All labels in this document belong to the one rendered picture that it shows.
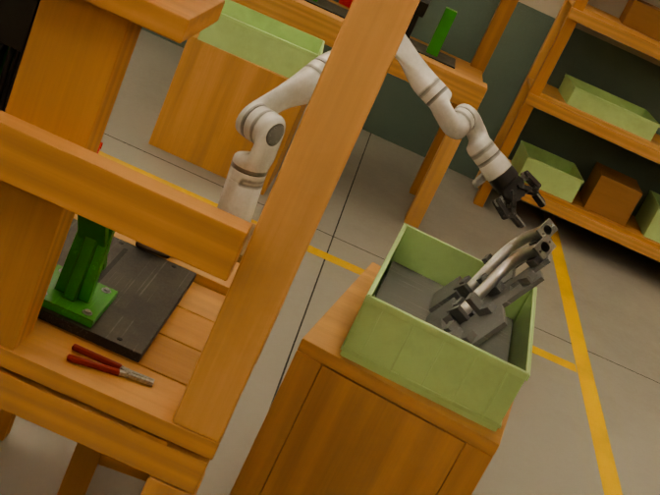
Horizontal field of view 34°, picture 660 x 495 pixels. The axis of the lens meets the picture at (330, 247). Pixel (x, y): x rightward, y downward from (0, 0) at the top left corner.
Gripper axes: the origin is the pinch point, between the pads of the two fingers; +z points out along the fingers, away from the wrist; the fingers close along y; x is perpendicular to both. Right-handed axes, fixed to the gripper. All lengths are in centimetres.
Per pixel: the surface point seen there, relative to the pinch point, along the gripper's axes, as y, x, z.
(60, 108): -105, -65, -84
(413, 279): -22.5, 31.7, -2.5
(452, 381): -55, -12, 11
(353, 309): -48, 22, -10
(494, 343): -26.5, 11.2, 20.3
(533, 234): -2.3, 1.4, 4.4
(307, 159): -85, -82, -53
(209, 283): -83, -6, -42
